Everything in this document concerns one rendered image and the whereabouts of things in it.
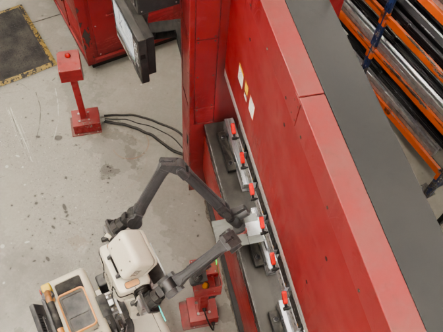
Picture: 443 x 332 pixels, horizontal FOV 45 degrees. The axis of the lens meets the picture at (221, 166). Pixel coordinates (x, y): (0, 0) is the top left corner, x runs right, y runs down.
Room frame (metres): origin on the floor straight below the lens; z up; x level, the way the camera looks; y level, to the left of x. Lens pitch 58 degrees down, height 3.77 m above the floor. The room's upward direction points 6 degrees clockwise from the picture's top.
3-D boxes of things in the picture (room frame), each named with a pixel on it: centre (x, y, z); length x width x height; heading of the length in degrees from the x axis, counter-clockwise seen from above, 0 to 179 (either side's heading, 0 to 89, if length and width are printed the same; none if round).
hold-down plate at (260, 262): (1.28, -0.23, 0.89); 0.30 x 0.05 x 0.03; 18
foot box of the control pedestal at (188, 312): (1.09, 0.06, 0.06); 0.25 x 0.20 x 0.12; 106
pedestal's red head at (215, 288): (1.10, 0.03, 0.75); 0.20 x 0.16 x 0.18; 16
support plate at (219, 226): (1.29, -0.13, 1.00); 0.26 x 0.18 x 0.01; 108
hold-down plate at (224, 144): (1.89, -0.02, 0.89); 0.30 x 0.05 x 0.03; 18
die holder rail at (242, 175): (1.86, -0.09, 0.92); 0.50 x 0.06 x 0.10; 18
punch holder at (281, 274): (0.98, -0.38, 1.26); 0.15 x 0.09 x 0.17; 18
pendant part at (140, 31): (2.30, 0.59, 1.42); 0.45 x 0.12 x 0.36; 30
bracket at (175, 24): (2.48, 0.40, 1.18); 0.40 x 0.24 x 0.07; 18
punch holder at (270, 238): (1.17, -0.32, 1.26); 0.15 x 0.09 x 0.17; 18
